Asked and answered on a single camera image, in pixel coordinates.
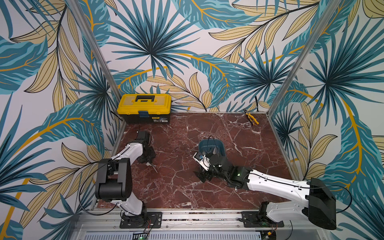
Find aluminium front rail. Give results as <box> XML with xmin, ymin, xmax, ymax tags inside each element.
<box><xmin>70</xmin><ymin>209</ymin><xmax>332</xmax><ymax>240</ymax></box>

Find teal plastic storage box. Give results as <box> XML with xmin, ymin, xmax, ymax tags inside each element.
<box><xmin>198</xmin><ymin>139</ymin><xmax>226</xmax><ymax>157</ymax></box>

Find yellow handled pliers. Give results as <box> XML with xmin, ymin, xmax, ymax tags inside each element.
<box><xmin>244</xmin><ymin>109</ymin><xmax>260</xmax><ymax>126</ymax></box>

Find yellow black toolbox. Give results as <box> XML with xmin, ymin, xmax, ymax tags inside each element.
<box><xmin>117</xmin><ymin>94</ymin><xmax>172</xmax><ymax>124</ymax></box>

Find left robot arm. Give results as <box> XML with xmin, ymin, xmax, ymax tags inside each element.
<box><xmin>95</xmin><ymin>131</ymin><xmax>156</xmax><ymax>217</ymax></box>

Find metal frame post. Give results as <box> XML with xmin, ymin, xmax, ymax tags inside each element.
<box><xmin>267</xmin><ymin>0</ymin><xmax>342</xmax><ymax>118</ymax></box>
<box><xmin>67</xmin><ymin>0</ymin><xmax>122</xmax><ymax>100</ymax></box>

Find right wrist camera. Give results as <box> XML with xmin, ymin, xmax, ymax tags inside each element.
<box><xmin>193</xmin><ymin>152</ymin><xmax>211</xmax><ymax>171</ymax></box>

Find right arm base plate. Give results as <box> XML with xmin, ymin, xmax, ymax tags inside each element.
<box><xmin>238</xmin><ymin>211</ymin><xmax>284</xmax><ymax>229</ymax></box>

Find left metal frame post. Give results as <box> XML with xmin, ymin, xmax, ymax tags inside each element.
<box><xmin>67</xmin><ymin>0</ymin><xmax>122</xmax><ymax>100</ymax></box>

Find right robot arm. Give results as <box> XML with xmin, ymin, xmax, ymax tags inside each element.
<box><xmin>193</xmin><ymin>152</ymin><xmax>337</xmax><ymax>230</ymax></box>

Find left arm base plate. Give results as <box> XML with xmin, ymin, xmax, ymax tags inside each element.
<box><xmin>120</xmin><ymin>212</ymin><xmax>163</xmax><ymax>230</ymax></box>

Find right metal frame post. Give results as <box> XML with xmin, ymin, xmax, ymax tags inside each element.
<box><xmin>267</xmin><ymin>0</ymin><xmax>342</xmax><ymax>118</ymax></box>

